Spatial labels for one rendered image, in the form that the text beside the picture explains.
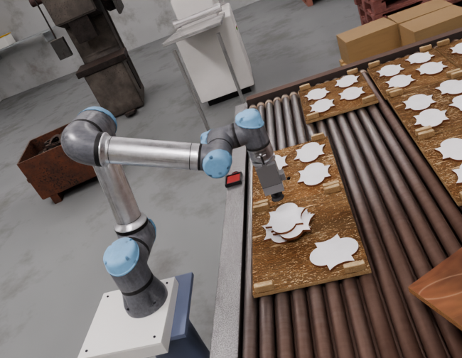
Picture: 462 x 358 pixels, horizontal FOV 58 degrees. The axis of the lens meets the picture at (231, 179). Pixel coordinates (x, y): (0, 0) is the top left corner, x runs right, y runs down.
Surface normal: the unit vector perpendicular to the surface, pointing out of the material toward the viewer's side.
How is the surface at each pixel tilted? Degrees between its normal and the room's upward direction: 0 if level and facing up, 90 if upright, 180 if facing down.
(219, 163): 87
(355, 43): 90
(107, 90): 90
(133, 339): 4
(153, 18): 90
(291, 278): 0
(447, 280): 0
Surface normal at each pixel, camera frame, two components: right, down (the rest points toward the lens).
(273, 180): 0.02, 0.53
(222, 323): -0.34, -0.80
